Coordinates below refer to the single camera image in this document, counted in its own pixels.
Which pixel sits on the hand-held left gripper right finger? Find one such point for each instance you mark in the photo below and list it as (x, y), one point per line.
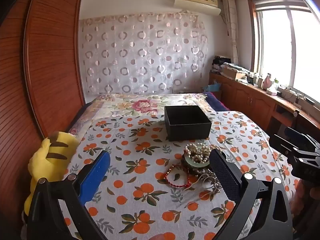
(225, 177)

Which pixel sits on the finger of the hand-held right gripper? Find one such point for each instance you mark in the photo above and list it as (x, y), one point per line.
(282, 143)
(297, 133)

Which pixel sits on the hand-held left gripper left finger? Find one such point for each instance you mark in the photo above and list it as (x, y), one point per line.
(95, 177)

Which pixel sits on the pale green jade bangle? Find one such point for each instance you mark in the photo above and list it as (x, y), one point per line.
(197, 165)

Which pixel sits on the black square box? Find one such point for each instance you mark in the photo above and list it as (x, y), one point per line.
(190, 130)

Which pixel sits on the person's right forearm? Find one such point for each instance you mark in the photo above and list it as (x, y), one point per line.
(308, 205)

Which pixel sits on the white power strip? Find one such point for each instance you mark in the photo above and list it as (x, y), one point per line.
(287, 92)

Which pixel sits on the yellow striped plush toy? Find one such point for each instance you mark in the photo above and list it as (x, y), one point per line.
(50, 160)

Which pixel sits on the orange fruit print bedsheet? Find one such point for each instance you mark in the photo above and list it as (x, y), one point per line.
(140, 140)

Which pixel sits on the pink bottle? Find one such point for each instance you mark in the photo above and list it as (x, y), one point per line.
(267, 81)

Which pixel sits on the dark blue blanket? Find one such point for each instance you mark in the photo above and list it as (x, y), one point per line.
(217, 103)

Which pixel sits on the brown cardboard box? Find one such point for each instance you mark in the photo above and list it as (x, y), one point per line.
(233, 73)

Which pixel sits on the floral quilt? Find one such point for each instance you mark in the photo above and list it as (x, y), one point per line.
(142, 105)

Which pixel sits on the blue plastic bag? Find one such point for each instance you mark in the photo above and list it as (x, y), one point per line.
(212, 87)

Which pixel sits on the pile of clothes and papers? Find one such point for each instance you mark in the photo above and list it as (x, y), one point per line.
(218, 63)

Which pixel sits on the white window curtain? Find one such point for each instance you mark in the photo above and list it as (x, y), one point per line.
(231, 30)

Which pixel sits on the cream air conditioner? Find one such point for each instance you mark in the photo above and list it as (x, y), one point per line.
(197, 1)

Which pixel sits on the wooden frame window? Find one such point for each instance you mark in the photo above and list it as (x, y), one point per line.
(287, 42)

